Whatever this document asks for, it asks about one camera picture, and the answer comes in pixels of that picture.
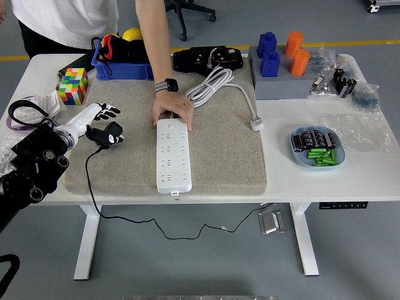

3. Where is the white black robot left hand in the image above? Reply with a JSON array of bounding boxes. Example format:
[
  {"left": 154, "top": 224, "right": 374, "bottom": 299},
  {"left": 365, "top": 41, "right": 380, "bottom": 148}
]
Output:
[{"left": 62, "top": 102, "right": 124, "bottom": 148}]

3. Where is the person's left hand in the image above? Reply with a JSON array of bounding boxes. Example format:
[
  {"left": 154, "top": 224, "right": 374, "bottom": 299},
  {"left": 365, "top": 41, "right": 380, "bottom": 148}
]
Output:
[{"left": 151, "top": 90, "right": 195, "bottom": 131}]

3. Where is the black plug adapter with cord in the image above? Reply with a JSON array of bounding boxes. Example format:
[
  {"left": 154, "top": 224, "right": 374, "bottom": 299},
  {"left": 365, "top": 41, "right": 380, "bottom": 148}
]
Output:
[{"left": 84, "top": 121, "right": 271, "bottom": 241}]

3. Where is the white power strip with cord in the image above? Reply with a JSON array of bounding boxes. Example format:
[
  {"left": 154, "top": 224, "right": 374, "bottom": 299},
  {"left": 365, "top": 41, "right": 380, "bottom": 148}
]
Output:
[{"left": 156, "top": 67, "right": 265, "bottom": 196}]

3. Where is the black smartwatch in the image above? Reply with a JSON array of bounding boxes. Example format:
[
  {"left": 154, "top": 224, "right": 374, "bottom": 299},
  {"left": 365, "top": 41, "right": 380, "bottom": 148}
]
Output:
[{"left": 154, "top": 77, "right": 179, "bottom": 94}]

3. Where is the colourful puzzle cube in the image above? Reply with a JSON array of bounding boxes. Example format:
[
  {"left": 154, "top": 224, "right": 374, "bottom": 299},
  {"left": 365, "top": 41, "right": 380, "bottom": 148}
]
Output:
[{"left": 58, "top": 67, "right": 89, "bottom": 106}]

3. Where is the blue plastic bin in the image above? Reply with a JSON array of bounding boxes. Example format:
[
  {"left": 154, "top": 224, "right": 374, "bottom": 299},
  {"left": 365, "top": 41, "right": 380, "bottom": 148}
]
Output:
[{"left": 91, "top": 37, "right": 156, "bottom": 81}]

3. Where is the black flat long box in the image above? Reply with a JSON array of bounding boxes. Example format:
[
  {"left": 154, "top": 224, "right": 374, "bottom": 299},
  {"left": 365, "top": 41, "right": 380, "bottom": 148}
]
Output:
[{"left": 57, "top": 51, "right": 96, "bottom": 84}]

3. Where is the person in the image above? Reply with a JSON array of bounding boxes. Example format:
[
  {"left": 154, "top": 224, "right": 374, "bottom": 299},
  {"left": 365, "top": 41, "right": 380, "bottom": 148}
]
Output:
[{"left": 11, "top": 0, "right": 138, "bottom": 60}]

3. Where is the black red fabric pouch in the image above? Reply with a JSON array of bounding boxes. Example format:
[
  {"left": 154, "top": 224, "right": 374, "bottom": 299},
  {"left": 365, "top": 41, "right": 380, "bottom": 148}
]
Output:
[{"left": 91, "top": 33, "right": 151, "bottom": 76}]

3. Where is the purple tray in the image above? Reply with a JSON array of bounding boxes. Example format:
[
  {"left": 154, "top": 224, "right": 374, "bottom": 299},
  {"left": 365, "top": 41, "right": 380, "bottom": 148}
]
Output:
[{"left": 5, "top": 117, "right": 29, "bottom": 134}]

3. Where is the grey-brown mat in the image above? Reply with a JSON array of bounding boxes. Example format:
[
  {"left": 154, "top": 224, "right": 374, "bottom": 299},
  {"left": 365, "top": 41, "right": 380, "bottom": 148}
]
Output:
[{"left": 61, "top": 55, "right": 268, "bottom": 197}]

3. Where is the yellow ball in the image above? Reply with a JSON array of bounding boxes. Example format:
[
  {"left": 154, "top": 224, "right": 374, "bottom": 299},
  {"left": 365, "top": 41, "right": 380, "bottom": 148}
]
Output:
[{"left": 122, "top": 27, "right": 144, "bottom": 41}]

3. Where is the clear bag of white parts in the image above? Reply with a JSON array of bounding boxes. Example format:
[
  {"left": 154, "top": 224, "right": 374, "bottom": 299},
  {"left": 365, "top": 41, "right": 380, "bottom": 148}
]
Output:
[{"left": 0, "top": 139, "right": 23, "bottom": 178}]

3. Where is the black office chair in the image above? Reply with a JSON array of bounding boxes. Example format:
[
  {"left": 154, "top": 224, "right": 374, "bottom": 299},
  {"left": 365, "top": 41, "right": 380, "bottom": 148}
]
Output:
[{"left": 164, "top": 0, "right": 217, "bottom": 42}]

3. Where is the blue bottle-shaped block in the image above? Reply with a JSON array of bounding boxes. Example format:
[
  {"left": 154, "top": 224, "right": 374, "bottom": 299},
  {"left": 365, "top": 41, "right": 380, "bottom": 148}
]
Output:
[
  {"left": 260, "top": 50, "right": 281, "bottom": 78},
  {"left": 257, "top": 31, "right": 278, "bottom": 59}
]

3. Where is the grey block holder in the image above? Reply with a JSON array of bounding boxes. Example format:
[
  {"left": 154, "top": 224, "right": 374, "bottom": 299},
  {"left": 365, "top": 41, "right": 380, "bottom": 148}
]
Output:
[{"left": 248, "top": 45, "right": 316, "bottom": 101}]

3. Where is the white table leg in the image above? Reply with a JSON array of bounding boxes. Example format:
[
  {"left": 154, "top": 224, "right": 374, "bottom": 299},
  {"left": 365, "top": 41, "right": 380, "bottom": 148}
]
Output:
[
  {"left": 73, "top": 204, "right": 103, "bottom": 281},
  {"left": 289, "top": 202, "right": 320, "bottom": 278}
]

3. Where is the dark wrapped candy bar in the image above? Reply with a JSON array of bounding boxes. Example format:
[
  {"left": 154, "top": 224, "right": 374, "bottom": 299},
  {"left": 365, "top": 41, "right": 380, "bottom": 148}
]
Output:
[
  {"left": 323, "top": 132, "right": 338, "bottom": 149},
  {"left": 312, "top": 129, "right": 326, "bottom": 148},
  {"left": 292, "top": 134, "right": 306, "bottom": 153},
  {"left": 300, "top": 131, "right": 315, "bottom": 149}
]

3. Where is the orange cylinder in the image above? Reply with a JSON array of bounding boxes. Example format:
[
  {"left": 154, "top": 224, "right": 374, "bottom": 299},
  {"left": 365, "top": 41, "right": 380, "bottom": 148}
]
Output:
[
  {"left": 284, "top": 31, "right": 305, "bottom": 58},
  {"left": 289, "top": 49, "right": 311, "bottom": 76}
]

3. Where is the light blue dish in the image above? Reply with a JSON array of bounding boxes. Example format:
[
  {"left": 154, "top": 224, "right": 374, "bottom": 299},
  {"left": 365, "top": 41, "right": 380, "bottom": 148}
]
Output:
[{"left": 289, "top": 125, "right": 346, "bottom": 172}]

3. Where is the clear bag of metal parts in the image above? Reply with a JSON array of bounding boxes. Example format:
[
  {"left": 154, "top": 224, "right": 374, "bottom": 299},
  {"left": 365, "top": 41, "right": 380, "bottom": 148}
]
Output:
[{"left": 307, "top": 73, "right": 340, "bottom": 101}]

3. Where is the metal floor socket plate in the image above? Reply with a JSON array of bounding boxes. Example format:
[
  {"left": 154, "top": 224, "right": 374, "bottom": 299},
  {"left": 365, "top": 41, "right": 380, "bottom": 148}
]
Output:
[{"left": 257, "top": 208, "right": 286, "bottom": 236}]

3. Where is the clear bag of small parts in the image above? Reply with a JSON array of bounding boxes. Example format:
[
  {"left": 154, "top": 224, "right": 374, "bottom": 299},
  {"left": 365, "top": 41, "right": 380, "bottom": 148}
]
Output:
[{"left": 307, "top": 46, "right": 360, "bottom": 79}]

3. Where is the bag of black capacitors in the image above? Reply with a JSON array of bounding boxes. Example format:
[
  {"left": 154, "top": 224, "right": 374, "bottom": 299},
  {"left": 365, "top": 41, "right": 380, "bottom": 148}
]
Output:
[{"left": 332, "top": 68, "right": 358, "bottom": 99}]

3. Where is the large empty clear bag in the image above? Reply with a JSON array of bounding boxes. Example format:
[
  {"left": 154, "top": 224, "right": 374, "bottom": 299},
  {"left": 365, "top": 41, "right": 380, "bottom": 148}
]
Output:
[{"left": 315, "top": 111, "right": 399, "bottom": 154}]

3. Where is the bag of blue components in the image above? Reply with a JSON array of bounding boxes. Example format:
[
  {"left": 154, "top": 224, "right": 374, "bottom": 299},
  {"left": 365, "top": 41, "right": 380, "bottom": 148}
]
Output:
[{"left": 350, "top": 83, "right": 381, "bottom": 113}]

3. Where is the black desk control panel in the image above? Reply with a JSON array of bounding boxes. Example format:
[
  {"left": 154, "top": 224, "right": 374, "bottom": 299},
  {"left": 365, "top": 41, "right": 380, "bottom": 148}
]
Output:
[{"left": 318, "top": 202, "right": 369, "bottom": 210}]

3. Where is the white cart with caster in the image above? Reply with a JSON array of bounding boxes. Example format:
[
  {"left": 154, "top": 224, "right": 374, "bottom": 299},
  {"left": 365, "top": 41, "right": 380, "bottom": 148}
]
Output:
[{"left": 365, "top": 0, "right": 400, "bottom": 14}]

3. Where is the white switch package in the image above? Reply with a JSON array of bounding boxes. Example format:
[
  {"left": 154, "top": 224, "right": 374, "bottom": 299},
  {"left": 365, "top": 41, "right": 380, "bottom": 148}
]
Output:
[{"left": 14, "top": 90, "right": 63, "bottom": 121}]

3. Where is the black electronic module with wires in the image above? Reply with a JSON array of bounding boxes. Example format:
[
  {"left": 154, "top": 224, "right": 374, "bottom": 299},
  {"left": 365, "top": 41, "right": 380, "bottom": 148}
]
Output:
[{"left": 172, "top": 45, "right": 244, "bottom": 75}]

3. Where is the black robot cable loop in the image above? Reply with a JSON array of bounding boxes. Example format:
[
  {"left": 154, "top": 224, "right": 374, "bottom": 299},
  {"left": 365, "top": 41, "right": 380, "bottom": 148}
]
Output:
[{"left": 0, "top": 254, "right": 21, "bottom": 296}]

